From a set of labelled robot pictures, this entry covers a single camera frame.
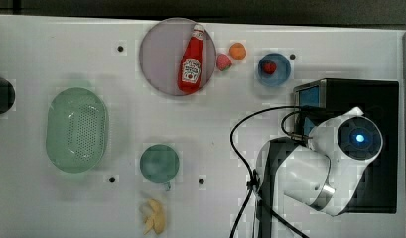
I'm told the red strawberry in bowl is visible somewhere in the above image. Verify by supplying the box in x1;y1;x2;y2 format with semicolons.
262;61;277;74

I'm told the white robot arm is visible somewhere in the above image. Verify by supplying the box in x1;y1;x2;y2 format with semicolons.
253;107;383;238

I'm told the black round object left edge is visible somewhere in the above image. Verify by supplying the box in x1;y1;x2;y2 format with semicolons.
0;77;15;114

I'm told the grey round plate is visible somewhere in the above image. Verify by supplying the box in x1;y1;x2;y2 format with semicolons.
139;18;196;96

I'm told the black toaster oven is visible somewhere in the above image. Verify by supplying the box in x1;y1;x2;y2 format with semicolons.
293;78;399;214

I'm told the yellow plush banana peel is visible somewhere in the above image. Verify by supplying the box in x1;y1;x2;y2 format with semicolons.
140;198;166;235

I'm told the green perforated colander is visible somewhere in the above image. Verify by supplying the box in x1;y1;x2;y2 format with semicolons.
46;87;108;174

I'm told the blue round bowl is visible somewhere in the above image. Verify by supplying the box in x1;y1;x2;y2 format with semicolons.
256;53;292;87

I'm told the red plush ketchup bottle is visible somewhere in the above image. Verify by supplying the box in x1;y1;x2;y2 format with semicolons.
177;24;205;94

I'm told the orange plush fruit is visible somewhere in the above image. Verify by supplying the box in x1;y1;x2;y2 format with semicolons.
229;43;246;60

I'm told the pink plush strawberry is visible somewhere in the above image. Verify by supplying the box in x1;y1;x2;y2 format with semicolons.
216;54;232;71

